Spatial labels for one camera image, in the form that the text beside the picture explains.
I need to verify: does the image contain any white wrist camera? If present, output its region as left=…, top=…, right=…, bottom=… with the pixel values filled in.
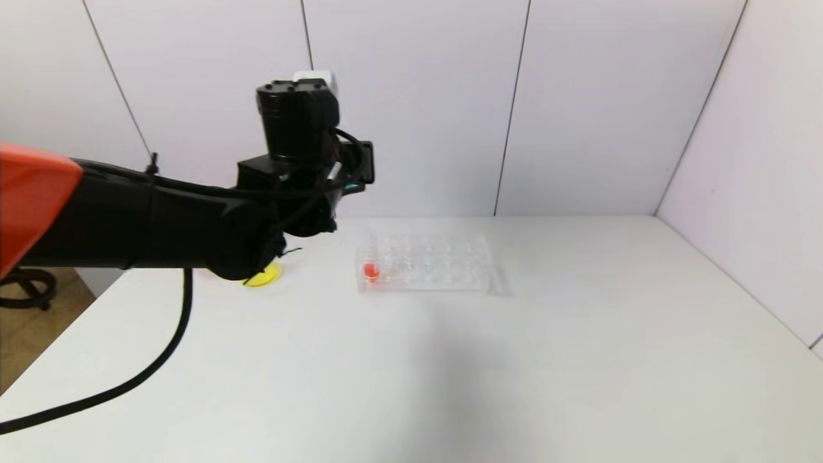
left=293, top=71, right=336, bottom=96

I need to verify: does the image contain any clear acrylic test tube rack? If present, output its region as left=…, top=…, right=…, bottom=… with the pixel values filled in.
left=356, top=231, right=494, bottom=295

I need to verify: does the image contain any clear glass beaker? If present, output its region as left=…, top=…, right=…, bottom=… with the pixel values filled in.
left=243, top=257, right=284, bottom=288

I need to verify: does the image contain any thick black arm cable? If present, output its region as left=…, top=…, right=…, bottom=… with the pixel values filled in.
left=0, top=267, right=194, bottom=435

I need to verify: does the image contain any red pigment test tube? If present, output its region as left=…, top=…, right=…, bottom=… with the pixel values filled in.
left=363, top=226, right=383, bottom=284

